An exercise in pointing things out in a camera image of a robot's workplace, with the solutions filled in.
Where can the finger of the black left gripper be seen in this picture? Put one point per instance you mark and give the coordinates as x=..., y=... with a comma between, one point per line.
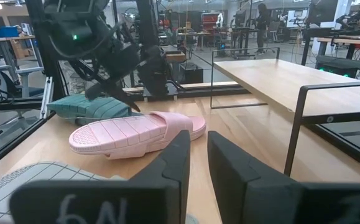
x=129, y=99
x=102, y=90

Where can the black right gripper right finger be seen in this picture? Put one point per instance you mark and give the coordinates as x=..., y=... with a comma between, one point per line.
x=260, y=202

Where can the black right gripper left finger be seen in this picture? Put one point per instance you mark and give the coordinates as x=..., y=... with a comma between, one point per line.
x=155, y=193

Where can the teal green slide sandal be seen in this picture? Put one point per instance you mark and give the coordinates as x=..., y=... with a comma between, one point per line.
x=89, y=107

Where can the pink slide sandal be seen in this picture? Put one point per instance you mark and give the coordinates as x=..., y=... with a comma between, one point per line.
x=127, y=133

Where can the beige slide sandal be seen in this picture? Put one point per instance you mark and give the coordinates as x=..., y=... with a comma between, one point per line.
x=27, y=183

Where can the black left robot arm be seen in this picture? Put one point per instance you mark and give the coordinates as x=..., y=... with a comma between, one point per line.
x=71, y=31

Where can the black equipment box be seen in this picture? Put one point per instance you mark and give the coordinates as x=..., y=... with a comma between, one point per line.
x=191, y=74

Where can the person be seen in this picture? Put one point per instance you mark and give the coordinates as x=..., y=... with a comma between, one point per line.
x=263, y=25

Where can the black box with green lights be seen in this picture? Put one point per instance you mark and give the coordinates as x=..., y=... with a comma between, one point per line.
x=338, y=66

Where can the aluminium extrusion post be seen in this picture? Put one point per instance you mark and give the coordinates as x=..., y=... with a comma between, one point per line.
x=47, y=98

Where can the black frame post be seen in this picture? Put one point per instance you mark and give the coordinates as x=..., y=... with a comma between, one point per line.
x=44, y=56

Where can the wooden shelf with black frame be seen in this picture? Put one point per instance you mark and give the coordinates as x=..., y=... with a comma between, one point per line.
x=285, y=81

